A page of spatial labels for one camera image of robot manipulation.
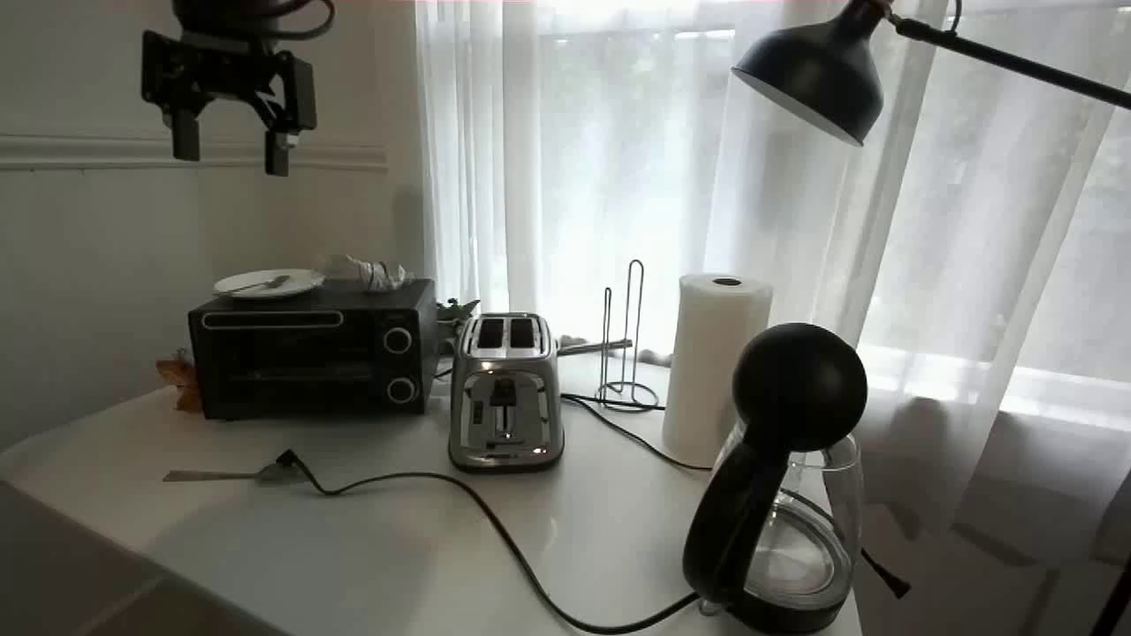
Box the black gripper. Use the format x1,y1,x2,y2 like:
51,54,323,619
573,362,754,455
137,27,323,181

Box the black toaster oven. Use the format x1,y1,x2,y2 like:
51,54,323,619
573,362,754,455
185,274,443,425

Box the silver two-slot toaster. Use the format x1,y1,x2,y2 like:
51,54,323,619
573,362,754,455
447,308,568,478

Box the orange chips bag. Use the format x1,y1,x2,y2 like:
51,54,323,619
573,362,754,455
151,354,207,418

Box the metal spoon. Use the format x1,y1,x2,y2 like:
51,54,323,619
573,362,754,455
164,458,293,486

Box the white paper towel roll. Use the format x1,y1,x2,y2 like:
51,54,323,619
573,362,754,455
656,269,779,471

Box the black desk lamp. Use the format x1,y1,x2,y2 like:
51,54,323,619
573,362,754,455
728,0,1131,147

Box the white sheer curtain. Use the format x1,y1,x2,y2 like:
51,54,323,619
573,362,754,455
412,0,1131,570

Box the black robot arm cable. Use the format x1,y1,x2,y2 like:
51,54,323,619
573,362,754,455
266,0,338,47

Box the wire paper towel holder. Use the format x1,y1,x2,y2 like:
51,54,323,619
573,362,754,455
590,253,673,418

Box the black kettle power cord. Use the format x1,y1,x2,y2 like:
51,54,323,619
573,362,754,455
273,446,705,636

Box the black toaster power cord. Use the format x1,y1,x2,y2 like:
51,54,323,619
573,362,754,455
560,388,718,478

